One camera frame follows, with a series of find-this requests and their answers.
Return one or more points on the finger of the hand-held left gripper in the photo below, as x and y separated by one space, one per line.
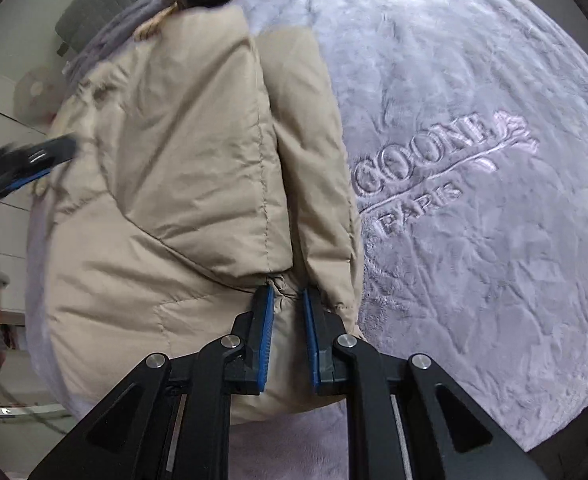
33 155

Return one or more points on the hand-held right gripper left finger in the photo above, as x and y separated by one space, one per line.
268 335

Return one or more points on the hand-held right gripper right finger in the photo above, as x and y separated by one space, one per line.
310 335

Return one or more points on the beige puffer jacket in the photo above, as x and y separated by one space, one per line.
173 185

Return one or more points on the white round fan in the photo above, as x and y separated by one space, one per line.
36 89

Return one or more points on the grey quilted headboard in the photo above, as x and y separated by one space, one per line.
98 5

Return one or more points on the lavender embossed plush blanket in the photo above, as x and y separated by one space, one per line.
474 260

